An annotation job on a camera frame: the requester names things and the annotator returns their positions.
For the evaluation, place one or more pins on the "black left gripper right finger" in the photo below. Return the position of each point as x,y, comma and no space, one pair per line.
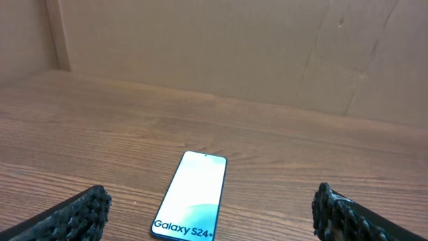
338,218

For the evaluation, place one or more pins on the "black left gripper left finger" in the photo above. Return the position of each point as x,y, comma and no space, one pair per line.
79,218

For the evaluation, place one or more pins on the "Samsung Galaxy smartphone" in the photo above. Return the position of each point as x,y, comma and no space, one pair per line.
190,207

